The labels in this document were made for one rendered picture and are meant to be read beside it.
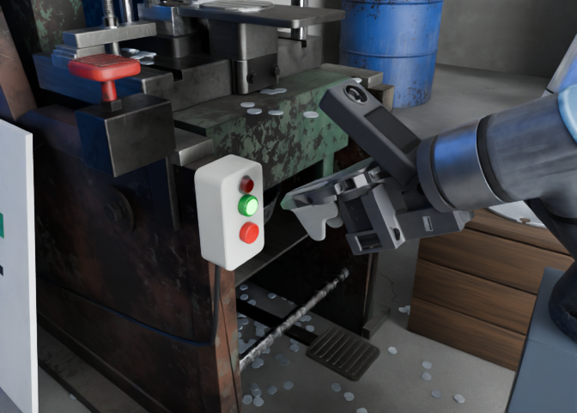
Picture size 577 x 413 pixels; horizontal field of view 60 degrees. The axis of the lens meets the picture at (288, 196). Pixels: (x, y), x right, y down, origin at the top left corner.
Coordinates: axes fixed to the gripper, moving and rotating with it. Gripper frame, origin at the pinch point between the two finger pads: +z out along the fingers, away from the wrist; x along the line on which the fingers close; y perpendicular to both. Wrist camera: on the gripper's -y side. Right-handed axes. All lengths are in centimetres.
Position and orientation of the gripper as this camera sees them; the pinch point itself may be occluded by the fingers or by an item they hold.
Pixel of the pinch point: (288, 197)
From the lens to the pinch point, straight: 58.7
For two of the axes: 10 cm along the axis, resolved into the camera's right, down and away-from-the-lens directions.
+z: -6.8, 2.1, 7.0
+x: 6.1, -3.6, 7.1
